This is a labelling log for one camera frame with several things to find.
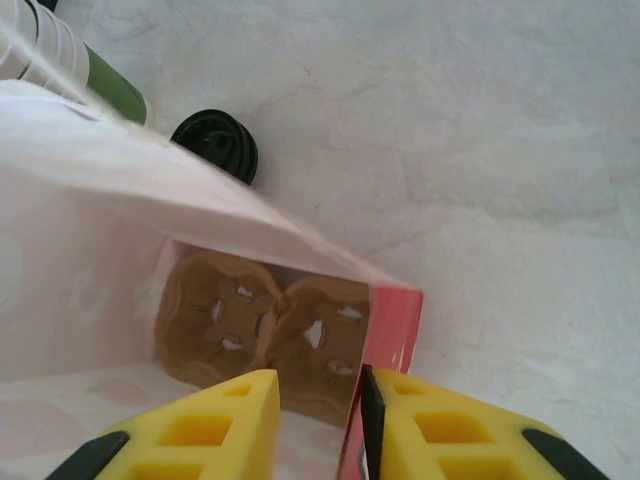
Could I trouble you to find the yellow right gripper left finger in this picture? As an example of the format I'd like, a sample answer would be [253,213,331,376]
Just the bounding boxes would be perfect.
[44,368,280,480]

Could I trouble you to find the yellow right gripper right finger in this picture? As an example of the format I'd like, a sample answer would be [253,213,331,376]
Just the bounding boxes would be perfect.
[360,364,614,480]

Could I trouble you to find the brown cardboard cup carrier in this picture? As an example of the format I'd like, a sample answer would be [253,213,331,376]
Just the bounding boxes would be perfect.
[154,249,374,429]

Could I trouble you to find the white red paper gift bag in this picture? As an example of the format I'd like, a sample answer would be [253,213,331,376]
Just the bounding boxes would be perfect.
[0,19,426,480]

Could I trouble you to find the black plastic cup lid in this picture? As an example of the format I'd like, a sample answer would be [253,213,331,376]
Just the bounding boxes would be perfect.
[169,108,261,185]

